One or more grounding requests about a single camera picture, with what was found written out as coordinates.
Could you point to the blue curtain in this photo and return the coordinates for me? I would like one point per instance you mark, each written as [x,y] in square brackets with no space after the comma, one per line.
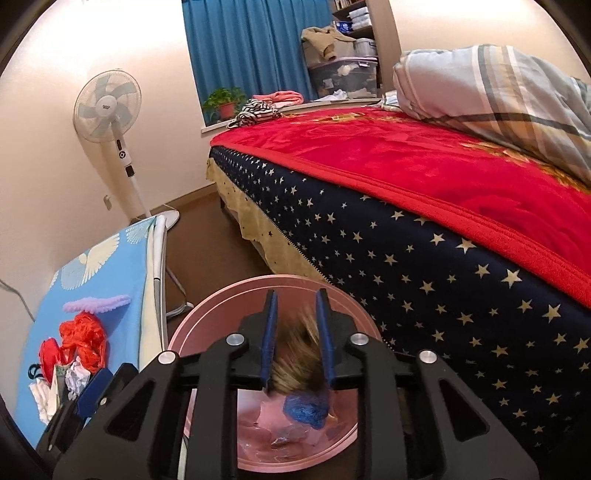
[244,50]

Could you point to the white crumpled tissue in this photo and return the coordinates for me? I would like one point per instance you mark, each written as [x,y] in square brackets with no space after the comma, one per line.
[76,379]

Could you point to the blue crumpled plastic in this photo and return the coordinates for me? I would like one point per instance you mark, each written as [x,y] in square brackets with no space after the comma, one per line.
[302,410]

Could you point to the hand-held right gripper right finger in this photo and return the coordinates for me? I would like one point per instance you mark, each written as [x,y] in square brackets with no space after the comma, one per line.
[325,341]

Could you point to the white wall outlet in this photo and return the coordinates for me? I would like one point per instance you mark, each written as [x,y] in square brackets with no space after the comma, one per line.
[107,202]

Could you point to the small clear plastic box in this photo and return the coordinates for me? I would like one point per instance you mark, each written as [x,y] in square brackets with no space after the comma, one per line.
[364,47]

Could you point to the pink folded cloth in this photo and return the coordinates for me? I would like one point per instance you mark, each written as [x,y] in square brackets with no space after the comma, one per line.
[279,97]

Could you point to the plaid pillow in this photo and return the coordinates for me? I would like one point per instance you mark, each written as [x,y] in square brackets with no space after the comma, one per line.
[498,92]

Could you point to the folding table with blue cover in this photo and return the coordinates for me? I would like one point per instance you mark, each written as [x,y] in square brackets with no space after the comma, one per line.
[111,258]

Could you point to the bed with red blanket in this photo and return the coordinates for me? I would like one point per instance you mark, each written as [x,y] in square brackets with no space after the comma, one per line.
[415,277]

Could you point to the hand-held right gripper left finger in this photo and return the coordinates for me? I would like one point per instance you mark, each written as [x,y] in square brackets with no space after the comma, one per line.
[270,341]

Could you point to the wooden shelf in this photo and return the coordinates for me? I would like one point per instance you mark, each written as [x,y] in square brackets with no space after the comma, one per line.
[383,32]

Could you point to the white plastic bag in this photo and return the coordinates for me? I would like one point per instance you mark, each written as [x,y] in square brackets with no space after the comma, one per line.
[42,400]

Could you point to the clear storage box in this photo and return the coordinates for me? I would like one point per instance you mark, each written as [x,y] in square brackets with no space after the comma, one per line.
[344,76]

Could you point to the black and white striped cloth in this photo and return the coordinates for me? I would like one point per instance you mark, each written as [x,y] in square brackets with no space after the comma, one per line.
[254,112]

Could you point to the brown fuzzy item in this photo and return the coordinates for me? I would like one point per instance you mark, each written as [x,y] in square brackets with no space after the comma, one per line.
[300,355]

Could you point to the potted green plant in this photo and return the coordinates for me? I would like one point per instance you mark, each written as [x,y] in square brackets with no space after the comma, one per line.
[225,104]

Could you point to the white standing fan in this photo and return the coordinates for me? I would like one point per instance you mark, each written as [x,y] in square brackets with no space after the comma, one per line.
[108,104]

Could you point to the pink plastic bin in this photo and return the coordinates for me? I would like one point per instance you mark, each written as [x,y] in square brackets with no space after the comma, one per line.
[217,300]

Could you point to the orange-red plastic bag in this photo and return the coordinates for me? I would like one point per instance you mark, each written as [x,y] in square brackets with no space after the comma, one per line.
[83,339]

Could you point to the red blanket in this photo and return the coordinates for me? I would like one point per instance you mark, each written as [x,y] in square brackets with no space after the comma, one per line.
[415,157]

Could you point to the beige jacket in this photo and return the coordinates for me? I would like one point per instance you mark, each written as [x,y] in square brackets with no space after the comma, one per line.
[323,39]

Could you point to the blue box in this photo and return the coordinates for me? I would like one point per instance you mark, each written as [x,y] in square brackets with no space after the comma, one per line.
[344,26]

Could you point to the beige bed skirt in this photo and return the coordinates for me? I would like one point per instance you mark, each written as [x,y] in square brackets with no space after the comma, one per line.
[251,217]

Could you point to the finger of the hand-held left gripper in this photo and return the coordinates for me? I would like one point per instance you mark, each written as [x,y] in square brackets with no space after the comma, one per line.
[94,392]

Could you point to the purple fuzzy cloth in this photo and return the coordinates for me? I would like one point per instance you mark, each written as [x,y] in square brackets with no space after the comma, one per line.
[97,303]

